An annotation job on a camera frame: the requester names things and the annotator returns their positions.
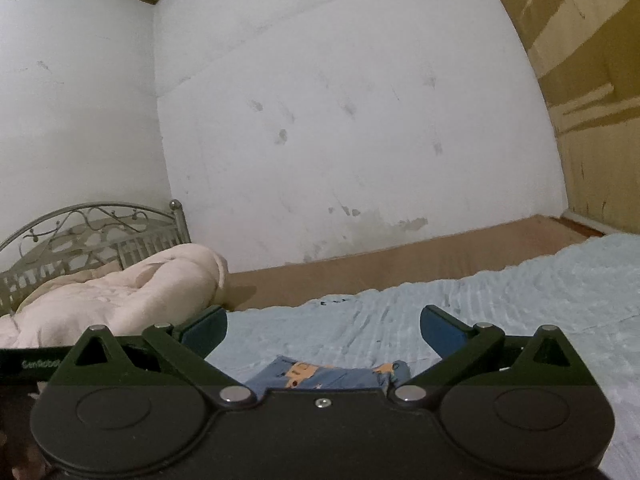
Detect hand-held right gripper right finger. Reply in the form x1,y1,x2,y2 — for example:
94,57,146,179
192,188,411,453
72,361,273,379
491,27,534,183
394,304,599,406

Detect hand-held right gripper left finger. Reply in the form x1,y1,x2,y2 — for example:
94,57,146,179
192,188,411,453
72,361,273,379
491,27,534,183
47,305,254,406

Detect blue vehicle print pants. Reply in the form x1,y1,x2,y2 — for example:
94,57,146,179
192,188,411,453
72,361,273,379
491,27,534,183
245,355,414,391

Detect cream comforter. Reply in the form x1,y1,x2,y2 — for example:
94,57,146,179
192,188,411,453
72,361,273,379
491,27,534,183
0,243,230,349

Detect light blue blanket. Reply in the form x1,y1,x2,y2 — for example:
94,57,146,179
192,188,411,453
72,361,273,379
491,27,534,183
205,232,640,480

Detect grey metal headboard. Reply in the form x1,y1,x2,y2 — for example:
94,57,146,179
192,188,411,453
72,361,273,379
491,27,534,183
0,200,192,317

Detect cardboard wall panel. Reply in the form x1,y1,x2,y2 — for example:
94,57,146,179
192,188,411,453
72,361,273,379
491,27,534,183
475,0,640,237

